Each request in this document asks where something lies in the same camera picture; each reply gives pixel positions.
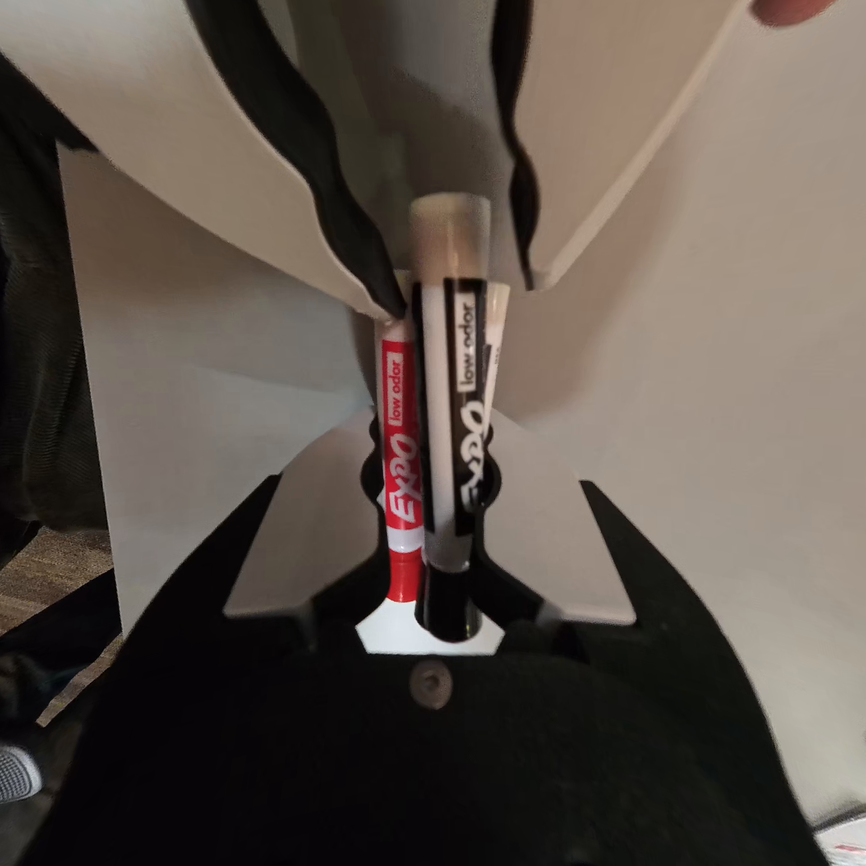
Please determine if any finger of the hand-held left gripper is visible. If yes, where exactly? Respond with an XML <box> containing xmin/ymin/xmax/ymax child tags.
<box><xmin>0</xmin><ymin>0</ymin><xmax>409</xmax><ymax>320</ymax></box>
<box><xmin>488</xmin><ymin>0</ymin><xmax>755</xmax><ymax>293</ymax></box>

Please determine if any person's grey shoe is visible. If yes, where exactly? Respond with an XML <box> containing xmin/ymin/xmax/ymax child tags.
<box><xmin>0</xmin><ymin>741</ymin><xmax>43</xmax><ymax>804</ymax></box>

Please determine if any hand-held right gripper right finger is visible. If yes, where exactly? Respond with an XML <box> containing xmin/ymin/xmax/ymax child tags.
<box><xmin>470</xmin><ymin>406</ymin><xmax>638</xmax><ymax>626</ymax></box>

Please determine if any black dry-erase marker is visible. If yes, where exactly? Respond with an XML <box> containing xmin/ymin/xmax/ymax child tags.
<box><xmin>482</xmin><ymin>283</ymin><xmax>513</xmax><ymax>407</ymax></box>
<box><xmin>406</xmin><ymin>193</ymin><xmax>513</xmax><ymax>644</ymax></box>

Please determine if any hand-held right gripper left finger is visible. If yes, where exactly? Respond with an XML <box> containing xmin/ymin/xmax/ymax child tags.
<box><xmin>222</xmin><ymin>405</ymin><xmax>393</xmax><ymax>620</ymax></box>

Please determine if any red dry-erase marker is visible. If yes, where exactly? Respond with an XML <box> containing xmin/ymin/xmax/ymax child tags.
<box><xmin>374</xmin><ymin>318</ymin><xmax>428</xmax><ymax>604</ymax></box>

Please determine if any person's leg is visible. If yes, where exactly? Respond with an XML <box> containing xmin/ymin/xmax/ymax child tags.
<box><xmin>0</xmin><ymin>568</ymin><xmax>123</xmax><ymax>732</ymax></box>

